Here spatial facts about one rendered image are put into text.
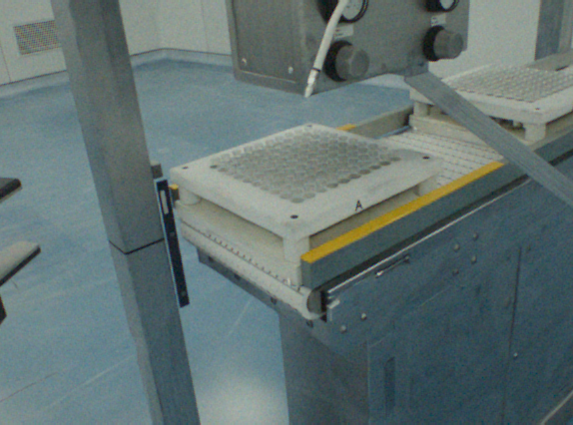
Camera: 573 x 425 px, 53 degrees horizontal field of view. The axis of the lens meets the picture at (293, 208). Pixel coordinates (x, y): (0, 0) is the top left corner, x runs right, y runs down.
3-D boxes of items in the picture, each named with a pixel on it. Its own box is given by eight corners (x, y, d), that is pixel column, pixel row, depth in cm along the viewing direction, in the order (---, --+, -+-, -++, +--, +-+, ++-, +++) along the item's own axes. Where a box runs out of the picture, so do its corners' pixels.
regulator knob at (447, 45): (444, 67, 53) (446, 19, 51) (422, 64, 55) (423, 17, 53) (466, 61, 55) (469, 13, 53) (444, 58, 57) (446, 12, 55)
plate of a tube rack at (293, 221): (310, 134, 89) (309, 121, 88) (444, 172, 71) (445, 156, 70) (170, 183, 75) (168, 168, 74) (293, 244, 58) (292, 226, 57)
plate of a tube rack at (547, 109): (541, 127, 84) (542, 113, 83) (408, 100, 101) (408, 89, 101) (617, 91, 98) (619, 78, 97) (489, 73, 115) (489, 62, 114)
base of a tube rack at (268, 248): (312, 164, 91) (311, 150, 90) (442, 209, 73) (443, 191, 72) (177, 217, 77) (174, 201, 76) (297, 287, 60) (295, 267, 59)
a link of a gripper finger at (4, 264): (13, 239, 46) (-52, 281, 40) (46, 243, 45) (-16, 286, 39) (18, 257, 46) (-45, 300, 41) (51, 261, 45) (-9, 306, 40)
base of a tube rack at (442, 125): (537, 159, 86) (538, 144, 85) (408, 128, 104) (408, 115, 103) (612, 119, 100) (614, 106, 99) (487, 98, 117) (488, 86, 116)
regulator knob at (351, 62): (345, 89, 46) (343, 31, 44) (325, 85, 48) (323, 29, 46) (375, 81, 48) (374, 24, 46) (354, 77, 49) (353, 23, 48)
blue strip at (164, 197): (181, 308, 84) (157, 183, 76) (179, 306, 85) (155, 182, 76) (191, 304, 85) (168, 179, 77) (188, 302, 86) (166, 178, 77)
